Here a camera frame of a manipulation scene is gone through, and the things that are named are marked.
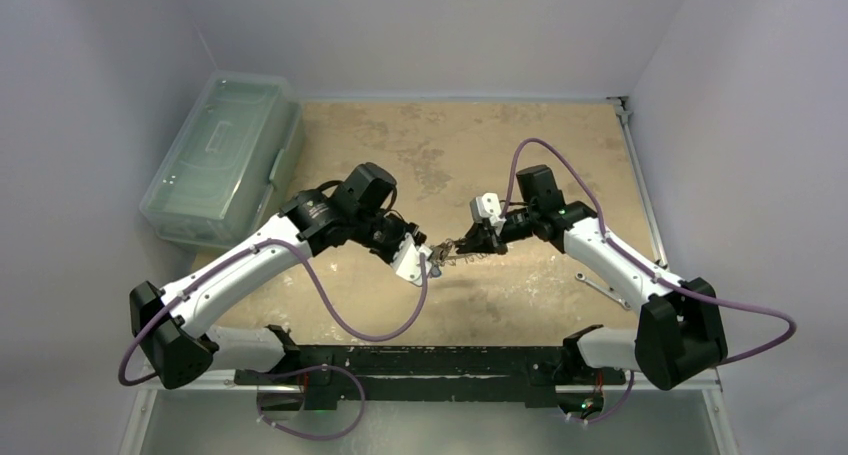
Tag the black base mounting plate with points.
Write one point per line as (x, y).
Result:
(529, 375)

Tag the aluminium frame rail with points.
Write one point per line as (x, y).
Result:
(586, 409)

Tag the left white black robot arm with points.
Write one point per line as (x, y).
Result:
(176, 335)

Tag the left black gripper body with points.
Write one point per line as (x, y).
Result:
(387, 233)

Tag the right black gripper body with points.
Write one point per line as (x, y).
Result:
(477, 238)

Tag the translucent green plastic storage box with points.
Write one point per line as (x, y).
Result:
(231, 163)

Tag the silver wrench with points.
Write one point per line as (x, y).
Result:
(606, 291)

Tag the large keyring with keys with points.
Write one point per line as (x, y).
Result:
(447, 253)

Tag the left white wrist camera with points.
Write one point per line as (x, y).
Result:
(412, 261)

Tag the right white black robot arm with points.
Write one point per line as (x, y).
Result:
(679, 332)

